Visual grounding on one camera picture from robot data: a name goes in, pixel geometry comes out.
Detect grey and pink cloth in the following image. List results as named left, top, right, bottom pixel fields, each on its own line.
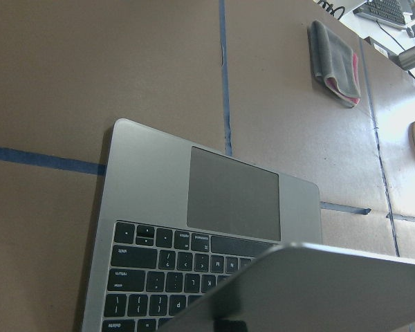
left=308, top=20, right=361, bottom=108

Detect grey laptop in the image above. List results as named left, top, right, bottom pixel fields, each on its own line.
left=82, top=118, right=415, bottom=331

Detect black computer keyboard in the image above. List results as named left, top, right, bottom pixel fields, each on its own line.
left=353, top=0, right=406, bottom=28

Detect grey metal cup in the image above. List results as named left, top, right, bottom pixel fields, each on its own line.
left=398, top=46, right=415, bottom=71

